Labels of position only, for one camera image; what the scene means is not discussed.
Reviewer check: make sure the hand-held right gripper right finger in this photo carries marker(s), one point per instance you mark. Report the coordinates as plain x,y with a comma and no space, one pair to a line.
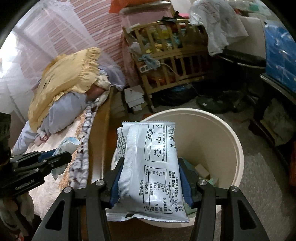
185,185

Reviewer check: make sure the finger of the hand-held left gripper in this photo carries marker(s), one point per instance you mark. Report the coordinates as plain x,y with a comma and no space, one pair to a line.
45,155
57,161

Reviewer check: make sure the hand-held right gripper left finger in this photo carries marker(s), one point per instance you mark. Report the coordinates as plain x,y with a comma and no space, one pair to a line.
115,183

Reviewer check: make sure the light blue white packet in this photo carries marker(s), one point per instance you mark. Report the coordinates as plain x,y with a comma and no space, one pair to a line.
69,143

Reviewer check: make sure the grey printed packet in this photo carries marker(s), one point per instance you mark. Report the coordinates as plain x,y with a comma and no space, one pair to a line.
152,173

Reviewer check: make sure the beige trash bin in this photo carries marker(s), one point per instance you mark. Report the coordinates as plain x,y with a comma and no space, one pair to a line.
208,134

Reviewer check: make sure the person's left forearm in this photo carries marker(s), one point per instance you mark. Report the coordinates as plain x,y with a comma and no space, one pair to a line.
13,208

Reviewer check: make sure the floral bed sheet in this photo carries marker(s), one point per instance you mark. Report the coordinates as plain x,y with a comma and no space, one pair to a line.
78,162

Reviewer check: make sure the grey-blue blanket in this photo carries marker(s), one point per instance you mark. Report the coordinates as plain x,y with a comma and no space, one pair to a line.
64,109

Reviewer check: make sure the yellow blanket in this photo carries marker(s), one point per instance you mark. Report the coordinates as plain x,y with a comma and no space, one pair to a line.
64,81

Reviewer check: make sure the white cardboard box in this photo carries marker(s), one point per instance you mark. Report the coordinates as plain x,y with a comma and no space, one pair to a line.
134,93
138,106

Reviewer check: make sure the black plastic bag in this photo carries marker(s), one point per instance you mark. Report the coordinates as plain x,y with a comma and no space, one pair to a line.
178,96

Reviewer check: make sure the clear plastic bag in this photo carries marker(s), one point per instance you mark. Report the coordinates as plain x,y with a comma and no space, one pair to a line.
275,122

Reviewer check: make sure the white power strip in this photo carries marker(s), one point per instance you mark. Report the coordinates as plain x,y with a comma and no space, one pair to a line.
144,68

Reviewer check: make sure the white mosquito net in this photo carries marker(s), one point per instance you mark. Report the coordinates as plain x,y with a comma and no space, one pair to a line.
34,34

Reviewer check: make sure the wooden crib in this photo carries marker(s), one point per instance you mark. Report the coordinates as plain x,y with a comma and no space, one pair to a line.
175,53

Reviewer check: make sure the black swivel chair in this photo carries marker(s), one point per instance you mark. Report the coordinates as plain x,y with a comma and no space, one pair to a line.
240,59

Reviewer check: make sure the pink striped curtain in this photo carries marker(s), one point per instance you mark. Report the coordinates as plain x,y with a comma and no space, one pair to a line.
99,27

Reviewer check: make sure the blue printed box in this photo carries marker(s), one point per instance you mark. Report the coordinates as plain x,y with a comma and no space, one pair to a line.
279,53

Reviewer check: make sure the white plastic bag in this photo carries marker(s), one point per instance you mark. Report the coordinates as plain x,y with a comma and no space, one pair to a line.
217,23

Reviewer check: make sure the orange cloth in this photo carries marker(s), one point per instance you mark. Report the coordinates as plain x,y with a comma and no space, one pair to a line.
120,5

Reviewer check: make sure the wooden bed frame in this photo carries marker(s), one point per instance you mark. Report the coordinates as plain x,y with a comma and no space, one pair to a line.
101,139

